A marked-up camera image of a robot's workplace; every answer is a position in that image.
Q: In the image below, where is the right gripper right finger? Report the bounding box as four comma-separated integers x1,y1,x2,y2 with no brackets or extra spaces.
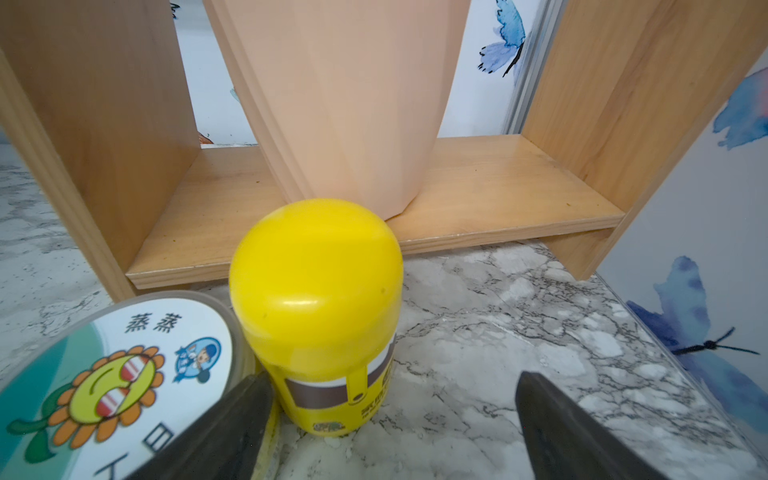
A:
515,371,664,479

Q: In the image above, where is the peach pot green plant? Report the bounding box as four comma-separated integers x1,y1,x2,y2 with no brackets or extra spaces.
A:
205,1,470,219

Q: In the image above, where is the wooden shelf stand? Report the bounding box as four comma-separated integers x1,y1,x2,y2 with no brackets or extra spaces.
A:
1,1,767,302

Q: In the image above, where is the green label round tin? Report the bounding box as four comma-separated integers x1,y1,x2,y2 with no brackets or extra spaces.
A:
1,292,256,479

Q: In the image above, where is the yellow lidded jar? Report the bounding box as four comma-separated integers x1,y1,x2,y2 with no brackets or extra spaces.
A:
228,199,404,437

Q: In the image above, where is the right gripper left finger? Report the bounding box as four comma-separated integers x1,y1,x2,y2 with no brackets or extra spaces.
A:
130,373,274,479

